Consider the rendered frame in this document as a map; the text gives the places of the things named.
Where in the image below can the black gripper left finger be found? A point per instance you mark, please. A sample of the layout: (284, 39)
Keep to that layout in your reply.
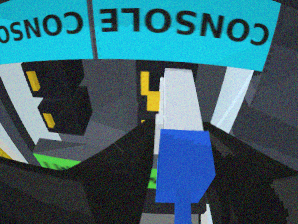
(107, 188)

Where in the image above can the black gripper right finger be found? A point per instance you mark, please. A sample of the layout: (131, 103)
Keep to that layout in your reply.
(249, 187)

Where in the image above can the blue ethernet cable with plug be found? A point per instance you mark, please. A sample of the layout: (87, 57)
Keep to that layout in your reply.
(185, 165)

